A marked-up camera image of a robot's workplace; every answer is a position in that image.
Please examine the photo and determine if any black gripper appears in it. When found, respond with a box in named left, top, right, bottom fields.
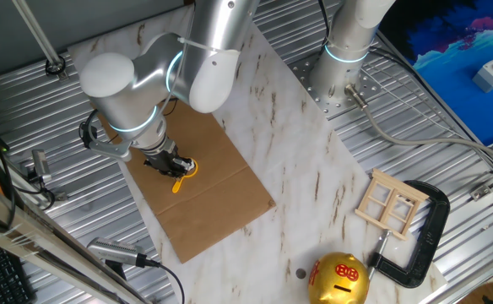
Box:
left=144, top=145, right=195, bottom=178

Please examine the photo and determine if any yellow bubble ring wand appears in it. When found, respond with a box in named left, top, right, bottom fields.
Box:
left=171, top=159, right=199, bottom=194

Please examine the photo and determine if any brown cardboard sheet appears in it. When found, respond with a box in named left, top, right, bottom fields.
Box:
left=98, top=99, right=277, bottom=264

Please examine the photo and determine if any white marble slab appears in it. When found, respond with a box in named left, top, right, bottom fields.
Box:
left=67, top=3, right=448, bottom=304

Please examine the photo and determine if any thin metal pole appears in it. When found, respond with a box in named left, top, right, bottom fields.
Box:
left=12, top=0, right=68, bottom=81

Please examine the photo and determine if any golden piggy bank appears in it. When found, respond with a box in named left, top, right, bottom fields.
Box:
left=307, top=252, right=371, bottom=304

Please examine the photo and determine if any black C-clamp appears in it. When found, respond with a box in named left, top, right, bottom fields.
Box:
left=366, top=180, right=451, bottom=289

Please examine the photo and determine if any blue picture mat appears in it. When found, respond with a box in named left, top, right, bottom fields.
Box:
left=377, top=0, right=493, bottom=147

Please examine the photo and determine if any grey button box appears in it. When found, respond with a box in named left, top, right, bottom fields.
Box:
left=472, top=58, right=493, bottom=94

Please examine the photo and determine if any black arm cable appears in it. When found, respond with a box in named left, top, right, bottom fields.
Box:
left=160, top=97, right=179, bottom=117
left=79, top=108, right=121, bottom=149

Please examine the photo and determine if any wrist camera with grey bracket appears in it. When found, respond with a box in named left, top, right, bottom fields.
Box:
left=79, top=110, right=133, bottom=163

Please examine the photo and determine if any ribbed silver camera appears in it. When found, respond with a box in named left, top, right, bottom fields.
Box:
left=86, top=236, right=149, bottom=268

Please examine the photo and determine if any black camera cable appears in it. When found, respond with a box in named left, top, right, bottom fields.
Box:
left=144, top=258, right=187, bottom=304

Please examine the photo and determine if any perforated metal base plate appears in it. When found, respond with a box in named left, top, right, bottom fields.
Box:
left=288, top=49, right=383, bottom=120

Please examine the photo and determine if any aluminium frame beam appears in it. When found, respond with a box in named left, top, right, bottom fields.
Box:
left=0, top=173, right=149, bottom=304

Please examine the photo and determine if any black base cable bundle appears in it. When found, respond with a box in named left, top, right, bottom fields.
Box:
left=317, top=0, right=333, bottom=48

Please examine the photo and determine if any wooden window frame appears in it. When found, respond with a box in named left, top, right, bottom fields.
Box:
left=355, top=168, right=430, bottom=242

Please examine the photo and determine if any thick grey base cable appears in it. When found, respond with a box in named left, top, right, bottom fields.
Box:
left=344, top=83, right=493, bottom=168

